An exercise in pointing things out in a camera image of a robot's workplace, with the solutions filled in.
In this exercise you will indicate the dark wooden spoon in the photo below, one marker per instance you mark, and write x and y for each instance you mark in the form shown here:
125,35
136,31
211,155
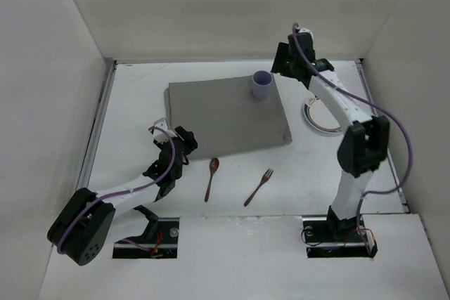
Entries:
214,165

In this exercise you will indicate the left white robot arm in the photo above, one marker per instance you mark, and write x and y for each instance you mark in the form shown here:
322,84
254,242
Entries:
92,219

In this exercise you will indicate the white plate with coloured rim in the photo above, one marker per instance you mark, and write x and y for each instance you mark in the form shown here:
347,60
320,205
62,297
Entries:
316,114

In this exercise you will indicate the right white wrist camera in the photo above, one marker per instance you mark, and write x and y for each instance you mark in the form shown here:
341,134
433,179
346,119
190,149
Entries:
306,31

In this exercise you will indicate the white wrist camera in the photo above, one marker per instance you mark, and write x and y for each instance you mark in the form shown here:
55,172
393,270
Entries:
161,131
306,31

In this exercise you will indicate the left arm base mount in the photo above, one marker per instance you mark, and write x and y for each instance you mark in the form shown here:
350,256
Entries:
160,242

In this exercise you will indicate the lilac plastic cup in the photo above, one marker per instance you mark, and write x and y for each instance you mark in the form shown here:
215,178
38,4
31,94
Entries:
261,84

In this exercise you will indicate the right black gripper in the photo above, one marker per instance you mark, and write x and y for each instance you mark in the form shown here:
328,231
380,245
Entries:
282,60

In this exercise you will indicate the aluminium table rail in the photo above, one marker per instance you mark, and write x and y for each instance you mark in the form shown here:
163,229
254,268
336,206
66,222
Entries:
375,135
97,124

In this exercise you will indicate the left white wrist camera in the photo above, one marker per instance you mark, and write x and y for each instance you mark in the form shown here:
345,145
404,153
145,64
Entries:
161,131

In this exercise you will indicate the left aluminium table rail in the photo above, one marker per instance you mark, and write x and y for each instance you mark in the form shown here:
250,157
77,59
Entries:
97,124

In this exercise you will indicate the right aluminium table rail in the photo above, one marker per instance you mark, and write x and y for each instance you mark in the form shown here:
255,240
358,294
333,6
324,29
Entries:
375,135

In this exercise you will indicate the grey cloth placemat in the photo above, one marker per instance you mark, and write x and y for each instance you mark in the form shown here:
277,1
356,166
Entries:
225,117

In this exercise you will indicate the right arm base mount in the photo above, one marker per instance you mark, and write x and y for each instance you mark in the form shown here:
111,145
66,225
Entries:
321,243

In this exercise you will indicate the dark wooden fork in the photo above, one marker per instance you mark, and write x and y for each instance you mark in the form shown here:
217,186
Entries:
265,178

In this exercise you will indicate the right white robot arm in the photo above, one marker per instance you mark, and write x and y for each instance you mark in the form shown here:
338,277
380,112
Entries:
364,144

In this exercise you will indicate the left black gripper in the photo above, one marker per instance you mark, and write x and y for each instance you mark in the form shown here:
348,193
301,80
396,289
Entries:
183,140

